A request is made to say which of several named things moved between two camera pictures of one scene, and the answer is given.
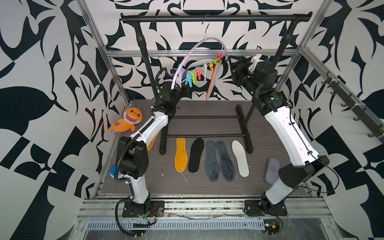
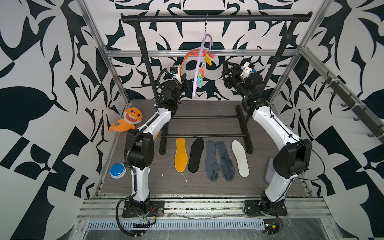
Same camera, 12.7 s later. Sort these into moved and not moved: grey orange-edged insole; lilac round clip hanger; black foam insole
Moved: lilac round clip hanger; grey orange-edged insole
Not moved: black foam insole
